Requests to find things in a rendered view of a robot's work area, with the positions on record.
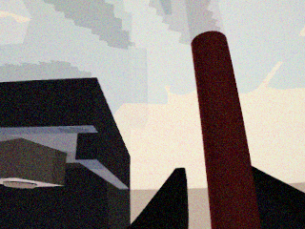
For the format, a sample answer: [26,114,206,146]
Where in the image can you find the dark red peg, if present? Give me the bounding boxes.
[191,31,262,229]

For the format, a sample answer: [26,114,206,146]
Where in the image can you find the white block with hole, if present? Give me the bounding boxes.
[0,137,67,188]

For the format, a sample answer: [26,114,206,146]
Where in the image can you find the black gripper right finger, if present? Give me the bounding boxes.
[252,167,305,229]

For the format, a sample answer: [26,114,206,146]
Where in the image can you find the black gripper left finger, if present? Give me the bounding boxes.
[126,168,190,229]

